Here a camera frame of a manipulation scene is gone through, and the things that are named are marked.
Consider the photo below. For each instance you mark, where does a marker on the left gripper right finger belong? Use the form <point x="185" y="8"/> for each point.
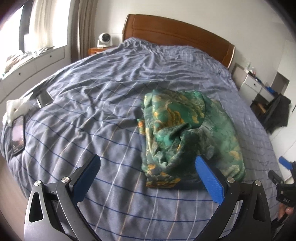
<point x="253" y="221"/>

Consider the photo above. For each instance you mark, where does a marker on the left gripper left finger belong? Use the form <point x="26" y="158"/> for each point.
<point x="41" y="219"/>

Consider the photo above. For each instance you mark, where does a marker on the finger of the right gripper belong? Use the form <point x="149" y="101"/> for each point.
<point x="283" y="161"/>

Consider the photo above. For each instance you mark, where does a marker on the green printed silk jacket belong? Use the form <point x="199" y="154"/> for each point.
<point x="178" y="126"/>

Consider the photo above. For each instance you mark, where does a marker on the person right hand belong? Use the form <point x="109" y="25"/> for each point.
<point x="283" y="209"/>

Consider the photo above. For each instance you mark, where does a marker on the black coat on chair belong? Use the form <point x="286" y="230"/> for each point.
<point x="276" y="115"/>

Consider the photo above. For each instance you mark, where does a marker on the black smartphone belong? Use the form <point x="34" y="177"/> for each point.
<point x="18" y="135"/>

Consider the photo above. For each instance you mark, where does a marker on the white desk with drawers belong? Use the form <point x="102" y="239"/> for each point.
<point x="249" y="88"/>

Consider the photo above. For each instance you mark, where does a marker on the white cloth on bed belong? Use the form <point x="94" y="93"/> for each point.
<point x="16" y="108"/>

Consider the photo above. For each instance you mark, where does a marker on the blue checked bed cover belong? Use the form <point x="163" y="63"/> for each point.
<point x="95" y="110"/>

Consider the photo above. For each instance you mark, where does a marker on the grey tablet device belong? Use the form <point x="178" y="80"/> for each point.
<point x="44" y="98"/>

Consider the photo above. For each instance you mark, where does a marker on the white window cabinet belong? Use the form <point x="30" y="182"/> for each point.
<point x="35" y="69"/>

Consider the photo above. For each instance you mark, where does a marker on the wooden bedside table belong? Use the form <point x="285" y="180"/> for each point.
<point x="96" y="50"/>

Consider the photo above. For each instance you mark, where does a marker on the brown wooden headboard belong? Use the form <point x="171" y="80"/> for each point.
<point x="169" y="32"/>

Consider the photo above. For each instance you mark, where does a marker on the beige curtain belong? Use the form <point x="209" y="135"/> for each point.
<point x="82" y="35"/>

